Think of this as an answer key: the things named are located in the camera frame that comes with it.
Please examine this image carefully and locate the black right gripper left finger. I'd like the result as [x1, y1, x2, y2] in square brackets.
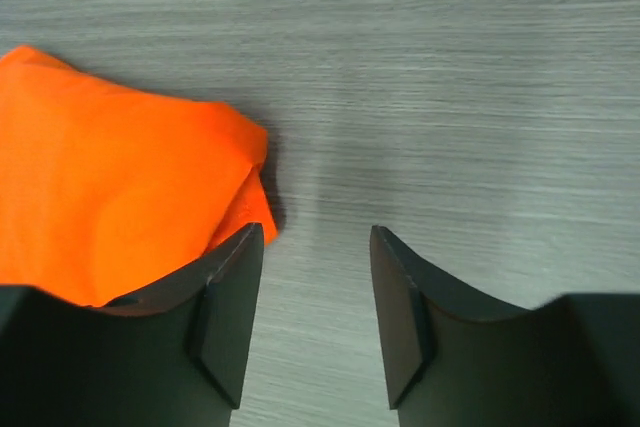
[1, 223, 264, 426]

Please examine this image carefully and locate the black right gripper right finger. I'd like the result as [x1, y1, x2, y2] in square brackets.
[370, 226, 639, 426]

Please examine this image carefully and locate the orange t shirt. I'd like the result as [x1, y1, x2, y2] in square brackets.
[1, 45, 277, 306]

